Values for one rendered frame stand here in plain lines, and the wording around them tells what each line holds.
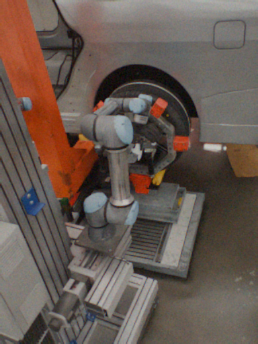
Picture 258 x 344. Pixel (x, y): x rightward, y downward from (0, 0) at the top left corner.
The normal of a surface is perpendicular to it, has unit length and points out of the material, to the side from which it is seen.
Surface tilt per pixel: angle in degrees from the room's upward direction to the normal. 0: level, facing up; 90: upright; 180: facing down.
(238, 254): 0
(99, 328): 0
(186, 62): 90
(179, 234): 0
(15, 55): 90
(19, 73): 90
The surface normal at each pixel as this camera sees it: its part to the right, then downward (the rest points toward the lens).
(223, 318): -0.13, -0.79
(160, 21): -0.33, 0.48
